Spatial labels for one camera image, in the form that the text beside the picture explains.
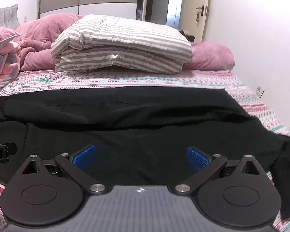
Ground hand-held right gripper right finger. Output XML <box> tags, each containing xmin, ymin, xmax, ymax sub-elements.
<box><xmin>173</xmin><ymin>146</ymin><xmax>267</xmax><ymax>195</ymax></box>

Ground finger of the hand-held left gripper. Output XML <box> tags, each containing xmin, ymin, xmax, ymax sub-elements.
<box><xmin>0</xmin><ymin>142</ymin><xmax>17</xmax><ymax>155</ymax></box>

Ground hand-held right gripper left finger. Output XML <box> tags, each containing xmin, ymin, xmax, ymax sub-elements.
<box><xmin>21</xmin><ymin>144</ymin><xmax>108</xmax><ymax>195</ymax></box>

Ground black pants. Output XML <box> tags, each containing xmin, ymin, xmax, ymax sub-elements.
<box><xmin>0</xmin><ymin>86</ymin><xmax>290</xmax><ymax>219</ymax></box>

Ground pink and grey comforter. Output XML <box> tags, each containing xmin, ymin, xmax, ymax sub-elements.
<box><xmin>0</xmin><ymin>41</ymin><xmax>23</xmax><ymax>95</ymax></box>

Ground patterned bed sheet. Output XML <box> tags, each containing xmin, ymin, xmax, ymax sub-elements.
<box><xmin>0</xmin><ymin>68</ymin><xmax>290</xmax><ymax>232</ymax></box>

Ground pink pillow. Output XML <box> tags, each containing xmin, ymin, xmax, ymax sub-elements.
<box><xmin>0</xmin><ymin>27</ymin><xmax>21</xmax><ymax>54</ymax></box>

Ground pink duvet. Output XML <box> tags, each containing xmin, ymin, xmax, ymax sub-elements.
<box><xmin>16</xmin><ymin>14</ymin><xmax>235</xmax><ymax>72</ymax></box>

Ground striped folded duvet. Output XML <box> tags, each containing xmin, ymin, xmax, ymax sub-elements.
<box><xmin>51</xmin><ymin>14</ymin><xmax>193</xmax><ymax>75</ymax></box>

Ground dark object behind duvet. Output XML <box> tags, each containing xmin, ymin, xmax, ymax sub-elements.
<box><xmin>179</xmin><ymin>29</ymin><xmax>195</xmax><ymax>43</ymax></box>

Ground grey padded headboard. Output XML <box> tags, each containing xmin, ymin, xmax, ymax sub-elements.
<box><xmin>0</xmin><ymin>4</ymin><xmax>20</xmax><ymax>28</ymax></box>

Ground door handle with keys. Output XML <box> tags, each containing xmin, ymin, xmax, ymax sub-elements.
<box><xmin>195</xmin><ymin>5</ymin><xmax>209</xmax><ymax>23</ymax></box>

